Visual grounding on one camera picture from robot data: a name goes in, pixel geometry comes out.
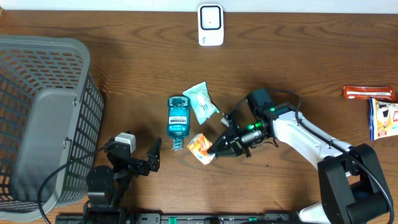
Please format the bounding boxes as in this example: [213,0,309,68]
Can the black right camera cable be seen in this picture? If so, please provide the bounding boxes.
[226,88,395,224]

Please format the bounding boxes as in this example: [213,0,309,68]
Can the red orange snack bar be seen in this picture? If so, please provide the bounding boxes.
[341,85,396,101]

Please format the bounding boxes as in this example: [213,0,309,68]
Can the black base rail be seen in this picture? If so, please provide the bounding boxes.
[55,213,302,224]

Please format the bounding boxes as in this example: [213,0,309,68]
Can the teal mouthwash bottle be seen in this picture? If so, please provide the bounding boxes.
[167,96,190,151]

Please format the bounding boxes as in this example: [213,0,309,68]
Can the yellow snack bag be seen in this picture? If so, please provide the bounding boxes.
[369,98,398,141]

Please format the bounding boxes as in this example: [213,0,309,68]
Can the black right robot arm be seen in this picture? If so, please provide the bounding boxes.
[208,88,395,224]

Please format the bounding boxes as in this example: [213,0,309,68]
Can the pale teal snack packet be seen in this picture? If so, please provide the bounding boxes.
[183,82,220,124]

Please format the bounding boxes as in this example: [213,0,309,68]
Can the black left camera cable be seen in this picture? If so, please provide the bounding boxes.
[37,146,108,224]

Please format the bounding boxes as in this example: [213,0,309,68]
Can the grey plastic lattice basket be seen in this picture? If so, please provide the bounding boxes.
[1,35,104,222]

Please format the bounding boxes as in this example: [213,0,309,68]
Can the white barcode scanner box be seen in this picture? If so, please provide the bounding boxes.
[197,4,224,47]

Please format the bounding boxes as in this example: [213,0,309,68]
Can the black camera cable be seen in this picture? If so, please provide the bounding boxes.
[37,146,108,224]
[226,88,395,224]

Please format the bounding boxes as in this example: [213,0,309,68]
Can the small orange snack packet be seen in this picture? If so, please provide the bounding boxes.
[187,133,215,165]

